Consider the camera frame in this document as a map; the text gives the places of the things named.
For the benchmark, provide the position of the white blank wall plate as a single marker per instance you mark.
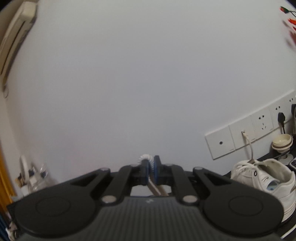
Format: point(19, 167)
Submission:
point(219, 150)

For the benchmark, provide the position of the white sneaker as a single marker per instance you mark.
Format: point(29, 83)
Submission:
point(277, 192)

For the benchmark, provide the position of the black power plug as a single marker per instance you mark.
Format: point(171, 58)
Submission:
point(293, 111)
point(281, 118)

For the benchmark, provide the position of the cream bowl stack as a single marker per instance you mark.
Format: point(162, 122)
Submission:
point(282, 142)

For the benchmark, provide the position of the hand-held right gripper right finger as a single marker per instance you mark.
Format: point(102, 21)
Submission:
point(156, 171)

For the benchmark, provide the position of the yellow curtain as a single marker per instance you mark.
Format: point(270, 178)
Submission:
point(5, 176)

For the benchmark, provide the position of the white air conditioner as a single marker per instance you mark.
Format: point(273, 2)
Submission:
point(16, 37)

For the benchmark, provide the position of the white power socket plate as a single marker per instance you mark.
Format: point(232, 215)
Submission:
point(262, 118)
point(285, 104)

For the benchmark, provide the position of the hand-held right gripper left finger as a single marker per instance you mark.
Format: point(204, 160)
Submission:
point(145, 173)

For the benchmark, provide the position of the white shoelace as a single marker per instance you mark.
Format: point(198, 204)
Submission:
point(245, 165)
point(144, 157)

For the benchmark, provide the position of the clear plastic bottle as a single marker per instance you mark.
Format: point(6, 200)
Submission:
point(38, 178)

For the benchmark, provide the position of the white data jack wall plate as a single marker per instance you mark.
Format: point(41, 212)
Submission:
point(238, 139)

